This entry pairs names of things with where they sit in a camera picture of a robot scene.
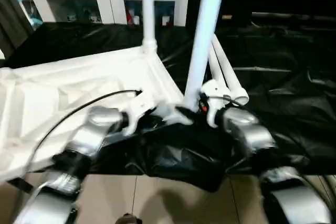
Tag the white plastic table leg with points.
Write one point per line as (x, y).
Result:
(216, 69)
(148, 9)
(230, 74)
(206, 30)

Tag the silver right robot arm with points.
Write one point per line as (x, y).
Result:
(252, 135)

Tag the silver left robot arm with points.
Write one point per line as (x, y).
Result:
(89, 135)

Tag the black plastic mat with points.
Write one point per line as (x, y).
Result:
(283, 114)

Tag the grey curtain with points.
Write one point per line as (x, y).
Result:
(10, 9)

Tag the black metal table frame leg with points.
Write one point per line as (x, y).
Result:
(20, 184)

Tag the white plastic table top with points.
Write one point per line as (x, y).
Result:
(63, 87)

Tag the red bottle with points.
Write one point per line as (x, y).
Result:
(129, 18)

